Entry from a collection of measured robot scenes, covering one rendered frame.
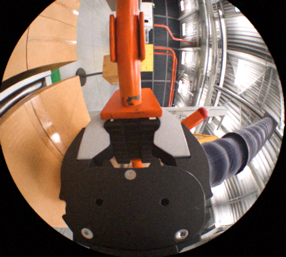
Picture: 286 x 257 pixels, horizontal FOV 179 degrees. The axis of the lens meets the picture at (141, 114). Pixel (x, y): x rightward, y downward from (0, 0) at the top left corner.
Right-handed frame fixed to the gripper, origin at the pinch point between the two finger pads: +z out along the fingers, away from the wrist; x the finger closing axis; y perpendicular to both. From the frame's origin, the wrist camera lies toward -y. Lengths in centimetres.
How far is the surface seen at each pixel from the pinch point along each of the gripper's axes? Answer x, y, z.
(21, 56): -59, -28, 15
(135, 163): -0.2, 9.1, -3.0
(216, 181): 25.0, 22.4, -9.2
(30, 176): -18.8, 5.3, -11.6
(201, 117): 10.7, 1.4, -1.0
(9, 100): -59, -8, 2
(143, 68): 61, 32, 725
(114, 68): -31, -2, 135
